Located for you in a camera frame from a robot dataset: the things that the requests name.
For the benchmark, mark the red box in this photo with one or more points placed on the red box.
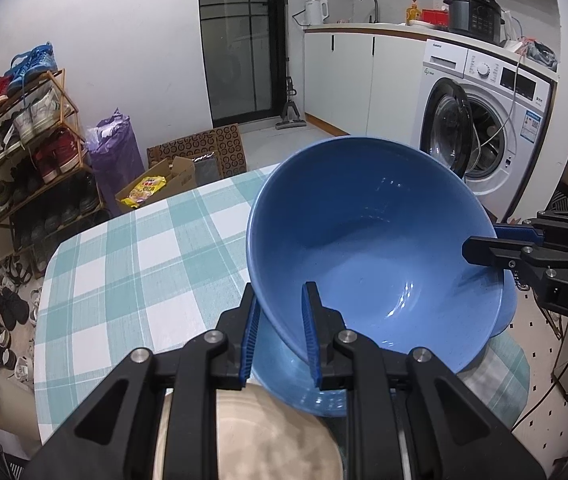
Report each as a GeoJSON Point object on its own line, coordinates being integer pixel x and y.
{"type": "Point", "coordinates": [435, 17]}

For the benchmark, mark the upright floor cleaner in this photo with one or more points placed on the upright floor cleaner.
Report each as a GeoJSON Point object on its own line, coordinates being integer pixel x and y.
{"type": "Point", "coordinates": [289, 110]}

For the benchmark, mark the white base cabinets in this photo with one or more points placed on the white base cabinets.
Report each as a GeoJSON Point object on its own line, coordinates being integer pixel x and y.
{"type": "Point", "coordinates": [349, 75]}

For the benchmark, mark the chrome faucet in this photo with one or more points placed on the chrome faucet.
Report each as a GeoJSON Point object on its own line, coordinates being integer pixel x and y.
{"type": "Point", "coordinates": [374, 7]}

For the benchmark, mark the open cardboard box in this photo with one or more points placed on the open cardboard box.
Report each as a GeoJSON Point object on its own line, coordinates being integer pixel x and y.
{"type": "Point", "coordinates": [181, 175]}

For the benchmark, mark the yellow snack packet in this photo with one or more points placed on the yellow snack packet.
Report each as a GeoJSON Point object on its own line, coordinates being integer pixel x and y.
{"type": "Point", "coordinates": [144, 190]}

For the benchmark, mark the cream plate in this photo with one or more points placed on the cream plate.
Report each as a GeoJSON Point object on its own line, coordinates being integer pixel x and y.
{"type": "Point", "coordinates": [274, 440]}

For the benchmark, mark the shoe rack with shoes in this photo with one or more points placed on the shoe rack with shoes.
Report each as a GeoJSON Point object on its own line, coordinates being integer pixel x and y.
{"type": "Point", "coordinates": [54, 155]}

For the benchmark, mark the light blue bowl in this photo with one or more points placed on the light blue bowl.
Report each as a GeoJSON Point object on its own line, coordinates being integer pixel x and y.
{"type": "Point", "coordinates": [289, 385]}

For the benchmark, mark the yellow bottle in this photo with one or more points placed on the yellow bottle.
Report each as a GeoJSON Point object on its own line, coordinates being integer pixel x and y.
{"type": "Point", "coordinates": [413, 14]}

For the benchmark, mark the white electric kettle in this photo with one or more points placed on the white electric kettle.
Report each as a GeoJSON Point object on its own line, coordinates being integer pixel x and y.
{"type": "Point", "coordinates": [316, 12]}

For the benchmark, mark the brown circle-patterned cardboard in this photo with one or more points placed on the brown circle-patterned cardboard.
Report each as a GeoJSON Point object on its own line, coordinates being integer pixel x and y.
{"type": "Point", "coordinates": [224, 145]}

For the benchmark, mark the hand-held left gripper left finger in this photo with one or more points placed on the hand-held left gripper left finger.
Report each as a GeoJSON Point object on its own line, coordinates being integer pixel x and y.
{"type": "Point", "coordinates": [251, 340]}

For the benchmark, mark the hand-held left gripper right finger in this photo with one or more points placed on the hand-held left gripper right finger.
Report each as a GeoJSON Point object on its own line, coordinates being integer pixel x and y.
{"type": "Point", "coordinates": [311, 340]}

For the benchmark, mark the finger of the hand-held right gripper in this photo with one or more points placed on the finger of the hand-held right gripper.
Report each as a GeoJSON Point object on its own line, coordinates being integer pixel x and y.
{"type": "Point", "coordinates": [489, 252]}
{"type": "Point", "coordinates": [519, 232]}

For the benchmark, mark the purple trash bag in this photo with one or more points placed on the purple trash bag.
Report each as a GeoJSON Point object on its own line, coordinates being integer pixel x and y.
{"type": "Point", "coordinates": [114, 155]}

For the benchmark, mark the scattered pile of sneakers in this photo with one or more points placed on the scattered pile of sneakers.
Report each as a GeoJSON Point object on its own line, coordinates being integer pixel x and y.
{"type": "Point", "coordinates": [9, 310]}

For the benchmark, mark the black pressure cooker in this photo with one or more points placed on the black pressure cooker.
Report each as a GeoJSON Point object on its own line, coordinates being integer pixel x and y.
{"type": "Point", "coordinates": [474, 15]}

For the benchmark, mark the teal checked tablecloth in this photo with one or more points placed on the teal checked tablecloth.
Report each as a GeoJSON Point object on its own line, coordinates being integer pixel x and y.
{"type": "Point", "coordinates": [139, 270]}

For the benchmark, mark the white washing machine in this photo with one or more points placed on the white washing machine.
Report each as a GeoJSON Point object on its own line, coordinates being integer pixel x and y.
{"type": "Point", "coordinates": [524, 110]}

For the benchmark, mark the black framed glass door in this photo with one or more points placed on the black framed glass door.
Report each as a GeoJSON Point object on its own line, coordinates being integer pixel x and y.
{"type": "Point", "coordinates": [239, 35]}

